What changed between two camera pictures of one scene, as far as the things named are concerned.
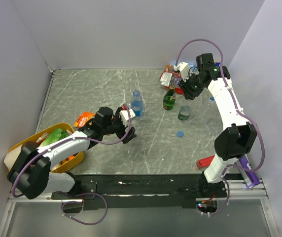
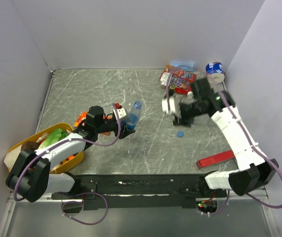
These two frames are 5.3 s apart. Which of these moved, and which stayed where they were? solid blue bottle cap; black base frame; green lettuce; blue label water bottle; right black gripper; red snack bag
Moved: right black gripper; blue label water bottle
Stayed: green lettuce; solid blue bottle cap; black base frame; red snack bag
